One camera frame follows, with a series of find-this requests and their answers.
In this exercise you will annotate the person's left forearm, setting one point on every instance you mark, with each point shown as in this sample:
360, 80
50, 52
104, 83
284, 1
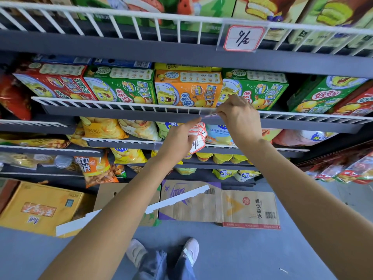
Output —
110, 224

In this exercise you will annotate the yellow green snack packets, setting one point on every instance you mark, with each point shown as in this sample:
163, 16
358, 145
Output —
35, 142

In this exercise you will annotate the small green orange snack bag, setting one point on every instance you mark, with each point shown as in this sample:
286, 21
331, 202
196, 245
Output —
119, 170

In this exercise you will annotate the blue white snack bag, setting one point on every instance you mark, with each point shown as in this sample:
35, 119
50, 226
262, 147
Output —
220, 135

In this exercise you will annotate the stack of red-bordered price tags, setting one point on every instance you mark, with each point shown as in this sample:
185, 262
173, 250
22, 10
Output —
199, 142

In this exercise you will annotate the long white plastic strip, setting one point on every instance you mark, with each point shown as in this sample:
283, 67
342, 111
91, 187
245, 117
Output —
174, 200

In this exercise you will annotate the red display rack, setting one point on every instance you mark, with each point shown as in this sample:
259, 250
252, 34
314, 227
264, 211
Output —
335, 155

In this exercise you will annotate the white yellow snack bag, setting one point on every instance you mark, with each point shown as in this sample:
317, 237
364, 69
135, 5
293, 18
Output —
140, 129

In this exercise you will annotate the pink white snack bag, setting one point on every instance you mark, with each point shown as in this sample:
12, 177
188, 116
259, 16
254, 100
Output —
303, 138

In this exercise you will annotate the person's dark trousers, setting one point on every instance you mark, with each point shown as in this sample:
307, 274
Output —
157, 268

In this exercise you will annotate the yellow snack box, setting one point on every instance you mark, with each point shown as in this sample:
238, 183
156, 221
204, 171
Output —
180, 67

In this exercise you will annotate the pink red snack bag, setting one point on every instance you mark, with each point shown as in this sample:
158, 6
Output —
271, 134

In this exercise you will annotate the clear yellow snack packet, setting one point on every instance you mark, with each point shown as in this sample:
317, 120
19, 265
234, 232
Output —
20, 160

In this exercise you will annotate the light green snack bag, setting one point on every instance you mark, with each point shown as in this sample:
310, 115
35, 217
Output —
166, 129

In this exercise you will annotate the clear plastic label holder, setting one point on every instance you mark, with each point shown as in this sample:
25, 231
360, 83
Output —
220, 37
207, 111

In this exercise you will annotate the person's right hand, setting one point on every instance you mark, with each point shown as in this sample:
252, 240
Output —
243, 122

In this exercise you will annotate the reddish brown cardboard box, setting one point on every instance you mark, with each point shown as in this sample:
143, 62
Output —
7, 192

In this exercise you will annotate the person's left hand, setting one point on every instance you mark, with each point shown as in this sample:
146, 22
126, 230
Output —
174, 145

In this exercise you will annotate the person's right forearm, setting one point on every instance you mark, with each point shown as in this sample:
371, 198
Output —
306, 201

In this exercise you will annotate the row of yellow snack bags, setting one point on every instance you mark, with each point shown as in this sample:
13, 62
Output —
128, 155

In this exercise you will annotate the yellow potato chip bag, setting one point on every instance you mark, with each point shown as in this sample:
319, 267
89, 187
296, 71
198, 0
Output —
77, 135
102, 128

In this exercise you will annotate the small red-orange snack bag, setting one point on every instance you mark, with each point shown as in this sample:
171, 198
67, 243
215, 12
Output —
14, 96

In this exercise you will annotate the metal food can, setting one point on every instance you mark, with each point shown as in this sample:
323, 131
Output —
62, 161

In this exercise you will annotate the dark grey metal shelf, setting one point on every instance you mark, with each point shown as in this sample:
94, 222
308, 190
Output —
145, 49

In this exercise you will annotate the flat orange-arrow cardboard box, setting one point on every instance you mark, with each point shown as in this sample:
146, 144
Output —
250, 209

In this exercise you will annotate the blue snack box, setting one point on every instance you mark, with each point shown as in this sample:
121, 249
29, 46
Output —
122, 63
62, 59

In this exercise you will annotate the small red pie box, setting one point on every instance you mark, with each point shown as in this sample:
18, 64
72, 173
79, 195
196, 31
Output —
262, 8

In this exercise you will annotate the small green pie box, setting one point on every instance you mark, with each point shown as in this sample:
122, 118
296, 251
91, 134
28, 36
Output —
329, 14
361, 34

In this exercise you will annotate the orange cartoon snack box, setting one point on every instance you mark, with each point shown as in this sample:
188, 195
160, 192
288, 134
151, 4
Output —
186, 87

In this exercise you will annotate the yellow cardboard box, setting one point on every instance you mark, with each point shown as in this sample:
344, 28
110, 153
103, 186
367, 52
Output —
38, 207

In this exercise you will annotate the row of colourful snack packets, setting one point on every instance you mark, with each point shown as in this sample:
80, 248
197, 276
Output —
355, 170

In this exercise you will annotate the red green pie box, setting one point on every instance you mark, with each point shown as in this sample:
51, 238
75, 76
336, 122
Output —
160, 4

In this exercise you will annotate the brown green-print cardboard box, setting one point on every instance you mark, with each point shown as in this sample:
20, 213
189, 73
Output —
107, 192

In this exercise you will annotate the red white cartoon snack box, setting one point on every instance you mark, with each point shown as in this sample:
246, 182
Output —
55, 81
355, 104

